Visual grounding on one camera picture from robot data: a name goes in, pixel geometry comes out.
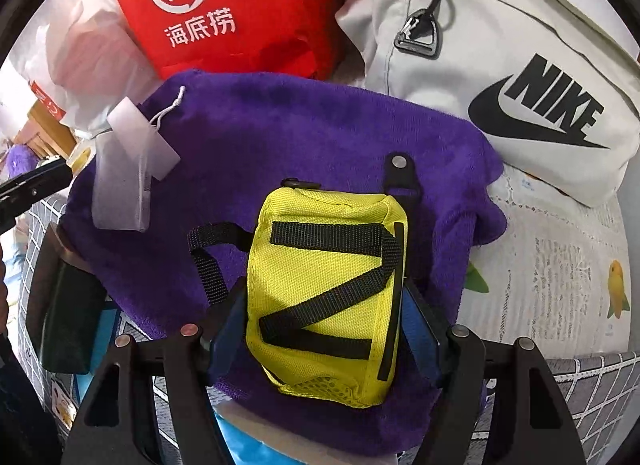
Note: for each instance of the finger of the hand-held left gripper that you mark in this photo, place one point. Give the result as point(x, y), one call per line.
point(35, 180)

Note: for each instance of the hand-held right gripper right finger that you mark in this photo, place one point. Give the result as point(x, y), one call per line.
point(420, 330)

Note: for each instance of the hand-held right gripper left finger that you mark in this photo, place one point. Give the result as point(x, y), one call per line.
point(227, 330)

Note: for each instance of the fruit print packet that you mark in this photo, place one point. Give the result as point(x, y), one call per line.
point(62, 407)

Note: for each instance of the purple towel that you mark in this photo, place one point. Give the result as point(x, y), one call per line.
point(250, 145)

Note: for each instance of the purple plush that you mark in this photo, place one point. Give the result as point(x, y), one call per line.
point(17, 160)

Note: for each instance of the wooden headboard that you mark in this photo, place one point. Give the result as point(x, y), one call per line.
point(45, 130)

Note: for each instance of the translucent tag sleeve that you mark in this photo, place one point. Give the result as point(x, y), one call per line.
point(117, 195)

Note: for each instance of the blue tissue pack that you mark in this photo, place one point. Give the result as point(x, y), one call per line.
point(250, 440)

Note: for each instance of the white hang tag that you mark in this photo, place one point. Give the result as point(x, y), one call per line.
point(145, 140)

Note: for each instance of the dark rectangular tin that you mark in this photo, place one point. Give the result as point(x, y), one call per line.
point(65, 305)

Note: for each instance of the white plastic shopping bag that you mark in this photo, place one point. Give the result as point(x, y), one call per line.
point(75, 55)

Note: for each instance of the lemon print bed sheet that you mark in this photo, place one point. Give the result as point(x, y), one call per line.
point(550, 270)

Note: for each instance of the grey grid blanket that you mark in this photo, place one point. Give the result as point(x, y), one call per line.
point(600, 395)

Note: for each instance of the red paper carrier bag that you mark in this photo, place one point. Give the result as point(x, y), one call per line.
point(225, 10)

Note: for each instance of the grey waist bag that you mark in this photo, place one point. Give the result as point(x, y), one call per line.
point(500, 45)

